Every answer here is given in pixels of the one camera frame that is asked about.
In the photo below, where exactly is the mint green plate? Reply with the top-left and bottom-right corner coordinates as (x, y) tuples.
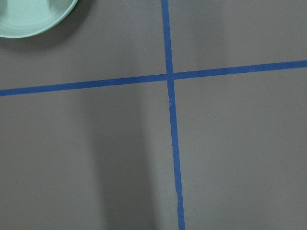
(0, 0), (78, 38)

